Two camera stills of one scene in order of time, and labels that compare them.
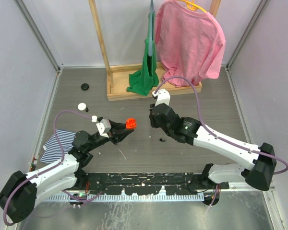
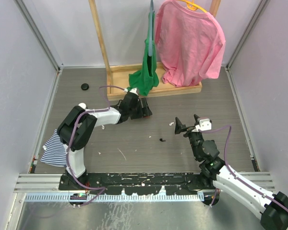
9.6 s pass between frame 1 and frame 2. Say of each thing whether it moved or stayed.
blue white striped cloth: stayed
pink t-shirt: stayed
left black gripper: moved
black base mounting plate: stayed
